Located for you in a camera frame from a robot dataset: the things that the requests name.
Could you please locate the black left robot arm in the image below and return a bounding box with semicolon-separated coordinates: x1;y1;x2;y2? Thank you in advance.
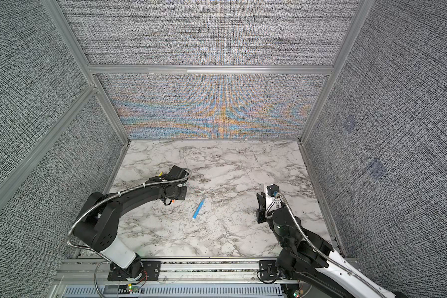
71;183;187;281

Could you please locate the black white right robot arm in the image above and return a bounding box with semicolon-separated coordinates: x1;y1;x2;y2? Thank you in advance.
256;185;405;298

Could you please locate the blue pen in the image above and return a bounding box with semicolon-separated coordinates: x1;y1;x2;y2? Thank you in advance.
192;197;206;219

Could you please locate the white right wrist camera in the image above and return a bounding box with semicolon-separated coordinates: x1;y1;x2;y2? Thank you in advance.
263;184;282;213

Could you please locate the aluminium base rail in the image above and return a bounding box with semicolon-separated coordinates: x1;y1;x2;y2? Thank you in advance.
48;258;366;298

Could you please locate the left steel cable conduit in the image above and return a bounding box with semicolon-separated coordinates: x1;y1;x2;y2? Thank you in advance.
66;168;192;298

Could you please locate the steel cable conduit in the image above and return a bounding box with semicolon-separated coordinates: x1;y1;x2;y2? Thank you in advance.
264;191;386;298
66;168;192;298

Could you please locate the right steel cable conduit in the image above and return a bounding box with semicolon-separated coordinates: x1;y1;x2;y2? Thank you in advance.
264;191;386;298

